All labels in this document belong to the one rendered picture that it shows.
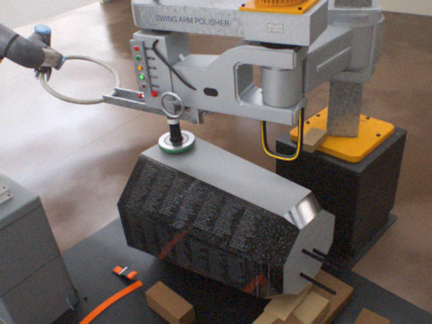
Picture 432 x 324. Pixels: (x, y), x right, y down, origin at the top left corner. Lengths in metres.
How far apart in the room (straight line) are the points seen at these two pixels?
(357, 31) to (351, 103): 0.46
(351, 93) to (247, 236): 1.06
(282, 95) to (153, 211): 0.98
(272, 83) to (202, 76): 0.37
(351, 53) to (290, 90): 0.55
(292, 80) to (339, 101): 0.70
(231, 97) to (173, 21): 0.45
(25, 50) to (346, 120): 1.78
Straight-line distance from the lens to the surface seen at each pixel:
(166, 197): 2.50
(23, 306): 2.82
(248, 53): 2.07
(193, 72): 2.26
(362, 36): 2.52
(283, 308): 2.54
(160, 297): 2.76
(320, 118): 3.04
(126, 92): 2.80
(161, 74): 2.37
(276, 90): 2.10
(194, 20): 2.14
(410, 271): 3.14
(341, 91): 2.71
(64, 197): 3.97
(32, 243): 2.64
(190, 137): 2.67
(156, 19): 2.26
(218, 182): 2.36
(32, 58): 2.13
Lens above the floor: 2.22
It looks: 34 degrees down
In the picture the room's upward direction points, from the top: 5 degrees counter-clockwise
